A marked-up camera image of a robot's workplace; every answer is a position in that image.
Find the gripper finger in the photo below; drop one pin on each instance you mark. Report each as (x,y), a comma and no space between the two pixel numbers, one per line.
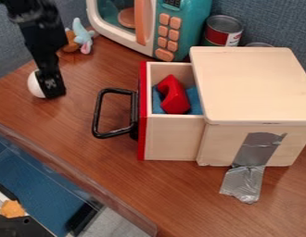
(51,84)

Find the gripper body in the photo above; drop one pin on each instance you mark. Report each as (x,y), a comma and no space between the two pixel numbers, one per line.
(42,38)

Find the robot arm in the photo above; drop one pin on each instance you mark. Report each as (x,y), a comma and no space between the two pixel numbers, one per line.
(29,7)

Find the white ball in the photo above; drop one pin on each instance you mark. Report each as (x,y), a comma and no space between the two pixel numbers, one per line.
(33,84)

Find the plush animal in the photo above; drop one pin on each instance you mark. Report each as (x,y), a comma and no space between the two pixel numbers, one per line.
(80,34)

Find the red toy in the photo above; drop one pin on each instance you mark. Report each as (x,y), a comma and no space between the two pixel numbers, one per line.
(174,95)

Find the drawer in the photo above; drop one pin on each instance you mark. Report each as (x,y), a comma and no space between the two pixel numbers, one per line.
(172,139)

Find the toy microwave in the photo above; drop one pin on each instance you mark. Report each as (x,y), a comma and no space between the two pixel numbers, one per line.
(176,27)

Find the blue cloth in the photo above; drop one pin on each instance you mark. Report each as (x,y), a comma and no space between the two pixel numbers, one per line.
(196,100)

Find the red and silver can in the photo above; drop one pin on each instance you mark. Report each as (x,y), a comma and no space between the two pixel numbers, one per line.
(222,32)

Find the cabinet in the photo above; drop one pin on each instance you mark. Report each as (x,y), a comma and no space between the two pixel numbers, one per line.
(250,89)

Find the grey tape strip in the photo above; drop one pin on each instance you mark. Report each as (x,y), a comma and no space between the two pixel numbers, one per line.
(250,166)

